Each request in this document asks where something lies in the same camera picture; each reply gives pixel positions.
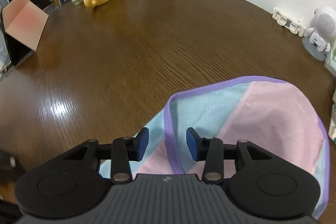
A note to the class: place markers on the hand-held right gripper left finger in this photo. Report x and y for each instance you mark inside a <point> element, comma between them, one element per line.
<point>143,144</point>

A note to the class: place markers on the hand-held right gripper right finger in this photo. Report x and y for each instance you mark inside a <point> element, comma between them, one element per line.
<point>191,145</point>

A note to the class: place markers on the pink blue mesh garment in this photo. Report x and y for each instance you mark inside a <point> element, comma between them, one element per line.
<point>262,119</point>

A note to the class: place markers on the cream floral folded clothes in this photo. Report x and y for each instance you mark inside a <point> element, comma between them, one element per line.
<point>332,119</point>

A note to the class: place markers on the pink folding tablet case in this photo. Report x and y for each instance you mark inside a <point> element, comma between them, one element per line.
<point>25,22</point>

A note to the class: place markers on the light green packet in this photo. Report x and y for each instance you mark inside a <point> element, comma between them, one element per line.
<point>332,56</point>

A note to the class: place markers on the white robot speaker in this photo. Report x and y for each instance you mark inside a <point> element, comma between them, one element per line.
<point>321,35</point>

